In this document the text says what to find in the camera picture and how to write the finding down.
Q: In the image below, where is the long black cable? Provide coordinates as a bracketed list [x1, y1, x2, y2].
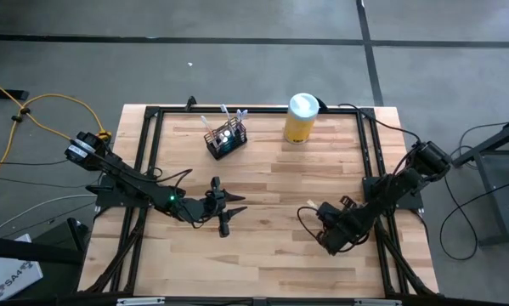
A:
[337, 103, 423, 144]

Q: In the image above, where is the black floor bar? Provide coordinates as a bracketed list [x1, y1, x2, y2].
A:
[0, 88, 31, 102]

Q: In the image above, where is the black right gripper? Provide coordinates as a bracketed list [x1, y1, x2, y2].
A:
[315, 195, 368, 257]

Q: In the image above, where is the black low furniture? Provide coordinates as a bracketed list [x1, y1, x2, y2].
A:
[0, 217, 91, 267]

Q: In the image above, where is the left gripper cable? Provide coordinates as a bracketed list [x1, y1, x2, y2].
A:
[145, 167, 195, 191]

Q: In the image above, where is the black desk frame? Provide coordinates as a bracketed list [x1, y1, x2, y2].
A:
[451, 116, 509, 248]

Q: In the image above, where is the white floor cable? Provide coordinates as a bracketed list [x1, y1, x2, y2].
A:
[0, 194, 99, 237]

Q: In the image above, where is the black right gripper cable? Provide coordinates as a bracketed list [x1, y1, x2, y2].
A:
[297, 206, 328, 247]

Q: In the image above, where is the yellow extension cable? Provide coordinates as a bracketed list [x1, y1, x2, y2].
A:
[0, 73, 112, 190]

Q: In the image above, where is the black floor cable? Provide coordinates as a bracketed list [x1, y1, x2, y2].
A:
[438, 176, 509, 262]
[0, 158, 71, 167]

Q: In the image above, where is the black aluminium table frame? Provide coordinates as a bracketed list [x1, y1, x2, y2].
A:
[77, 104, 440, 299]

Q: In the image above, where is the yellow wipes canister white lid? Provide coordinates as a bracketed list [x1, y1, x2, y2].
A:
[282, 92, 322, 145]

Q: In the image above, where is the black wire caddy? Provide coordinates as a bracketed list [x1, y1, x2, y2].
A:
[202, 116, 249, 162]

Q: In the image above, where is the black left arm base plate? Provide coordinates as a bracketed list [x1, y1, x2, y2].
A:
[85, 173, 156, 211]

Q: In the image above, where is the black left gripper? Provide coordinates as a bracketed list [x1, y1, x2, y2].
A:
[201, 176, 249, 238]

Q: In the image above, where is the white printed box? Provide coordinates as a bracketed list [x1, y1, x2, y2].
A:
[0, 233, 44, 303]

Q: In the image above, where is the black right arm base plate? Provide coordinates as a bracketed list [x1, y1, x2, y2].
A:
[361, 175, 426, 213]

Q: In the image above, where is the silver aluminium extrusion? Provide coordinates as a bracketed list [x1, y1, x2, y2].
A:
[116, 297, 167, 306]
[354, 298, 402, 306]

